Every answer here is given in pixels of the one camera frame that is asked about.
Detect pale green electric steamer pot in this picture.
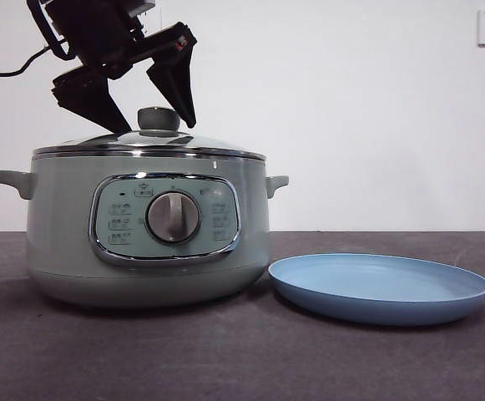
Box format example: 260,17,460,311
0,144,290,311

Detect black cable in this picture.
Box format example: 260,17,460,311
0,44,62,79

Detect glass lid with green knob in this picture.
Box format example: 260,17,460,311
33,107,267,162

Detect blue round plate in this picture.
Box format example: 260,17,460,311
267,253,485,327

